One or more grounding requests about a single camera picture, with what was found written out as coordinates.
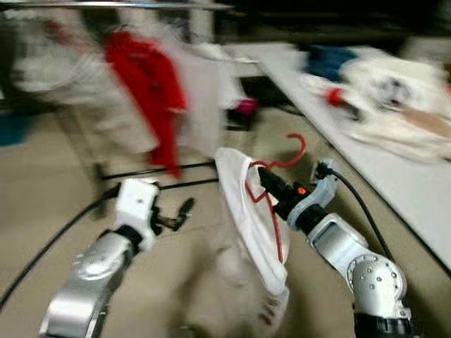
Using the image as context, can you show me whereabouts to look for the red plastic hanger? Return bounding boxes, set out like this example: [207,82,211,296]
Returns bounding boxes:
[245,132,308,265]

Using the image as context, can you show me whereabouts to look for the white frayed pants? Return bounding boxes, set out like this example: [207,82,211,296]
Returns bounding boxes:
[11,11,159,156]

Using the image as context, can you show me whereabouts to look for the pink object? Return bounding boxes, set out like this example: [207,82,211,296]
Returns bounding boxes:
[235,99,259,117]

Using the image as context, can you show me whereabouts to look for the small red cuff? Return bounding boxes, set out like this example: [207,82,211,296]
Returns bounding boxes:
[326,87,346,106]

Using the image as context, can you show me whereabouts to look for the white crumpled garment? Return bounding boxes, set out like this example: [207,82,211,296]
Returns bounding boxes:
[352,116,451,164]

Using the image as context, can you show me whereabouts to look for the blue jeans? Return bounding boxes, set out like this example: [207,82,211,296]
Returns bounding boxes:
[305,46,359,82]

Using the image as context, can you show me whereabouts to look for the red shirt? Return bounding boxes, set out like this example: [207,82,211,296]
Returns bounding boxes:
[104,30,190,178]

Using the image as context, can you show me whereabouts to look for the beige garment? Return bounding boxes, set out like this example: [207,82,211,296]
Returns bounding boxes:
[402,106,451,139]

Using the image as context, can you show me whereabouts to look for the white printed t-shirt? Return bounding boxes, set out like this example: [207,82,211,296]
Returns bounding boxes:
[342,55,451,124]

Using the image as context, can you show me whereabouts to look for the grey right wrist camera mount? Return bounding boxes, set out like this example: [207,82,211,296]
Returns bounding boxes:
[292,161,340,227]

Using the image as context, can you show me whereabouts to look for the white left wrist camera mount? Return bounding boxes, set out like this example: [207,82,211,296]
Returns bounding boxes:
[113,178,161,244]

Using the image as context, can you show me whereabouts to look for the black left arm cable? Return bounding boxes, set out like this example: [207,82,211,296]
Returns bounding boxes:
[0,184,121,311]

